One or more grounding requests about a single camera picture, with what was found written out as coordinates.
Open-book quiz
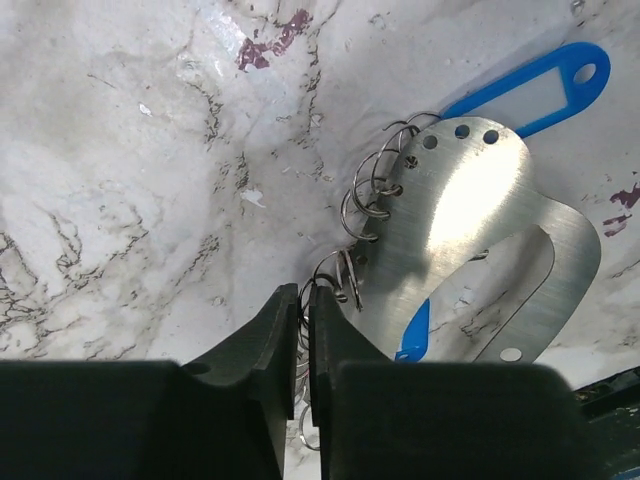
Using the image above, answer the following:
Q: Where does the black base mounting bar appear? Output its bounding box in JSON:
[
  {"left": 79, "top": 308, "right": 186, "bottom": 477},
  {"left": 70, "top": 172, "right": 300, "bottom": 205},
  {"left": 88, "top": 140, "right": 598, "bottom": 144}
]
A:
[{"left": 574, "top": 367, "right": 639, "bottom": 435}]

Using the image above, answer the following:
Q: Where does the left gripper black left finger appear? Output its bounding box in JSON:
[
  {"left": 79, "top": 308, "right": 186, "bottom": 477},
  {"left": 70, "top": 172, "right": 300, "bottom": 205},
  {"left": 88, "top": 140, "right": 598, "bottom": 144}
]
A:
[{"left": 182, "top": 284, "right": 298, "bottom": 479}]

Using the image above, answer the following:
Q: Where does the metal key holder plate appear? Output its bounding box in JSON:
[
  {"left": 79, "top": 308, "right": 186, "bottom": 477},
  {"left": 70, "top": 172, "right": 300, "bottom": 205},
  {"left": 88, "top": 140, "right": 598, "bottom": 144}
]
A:
[{"left": 353, "top": 116, "right": 601, "bottom": 362}]

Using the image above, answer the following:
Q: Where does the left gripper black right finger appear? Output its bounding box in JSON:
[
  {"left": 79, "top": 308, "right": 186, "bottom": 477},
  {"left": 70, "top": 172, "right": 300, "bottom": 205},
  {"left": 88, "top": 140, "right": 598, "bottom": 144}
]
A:
[{"left": 309, "top": 286, "right": 391, "bottom": 479}]

